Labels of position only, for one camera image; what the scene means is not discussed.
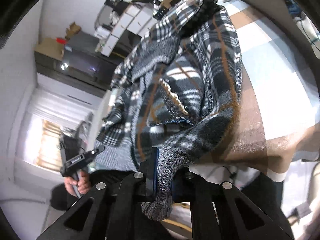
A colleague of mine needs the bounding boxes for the plaid fleece jacket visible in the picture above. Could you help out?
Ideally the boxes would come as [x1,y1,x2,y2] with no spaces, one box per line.
[94,0,242,220]

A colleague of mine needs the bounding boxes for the pile of clothes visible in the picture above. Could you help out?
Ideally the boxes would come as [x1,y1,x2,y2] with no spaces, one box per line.
[284,0,320,59]

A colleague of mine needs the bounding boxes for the person's left hand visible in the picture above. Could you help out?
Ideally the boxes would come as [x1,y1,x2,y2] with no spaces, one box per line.
[64,170,91,197]

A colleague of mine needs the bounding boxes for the white curtain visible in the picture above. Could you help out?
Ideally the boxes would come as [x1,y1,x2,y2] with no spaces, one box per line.
[16,87,94,172]

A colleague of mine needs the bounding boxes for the checkered bed sheet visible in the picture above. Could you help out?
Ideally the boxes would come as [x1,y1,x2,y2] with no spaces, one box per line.
[195,0,319,182]

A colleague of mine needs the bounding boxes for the black refrigerator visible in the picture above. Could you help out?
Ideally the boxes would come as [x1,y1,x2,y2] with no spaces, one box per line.
[63,31,123,90]

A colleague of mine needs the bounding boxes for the cardboard boxes on fridge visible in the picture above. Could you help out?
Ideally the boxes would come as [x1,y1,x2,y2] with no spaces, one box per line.
[34,22,81,61]

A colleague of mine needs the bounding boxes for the white drawer desk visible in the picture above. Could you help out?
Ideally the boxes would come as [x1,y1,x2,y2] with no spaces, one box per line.
[94,3,157,57]

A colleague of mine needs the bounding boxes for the black hat box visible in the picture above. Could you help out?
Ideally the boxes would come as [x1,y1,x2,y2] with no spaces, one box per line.
[104,0,130,16]

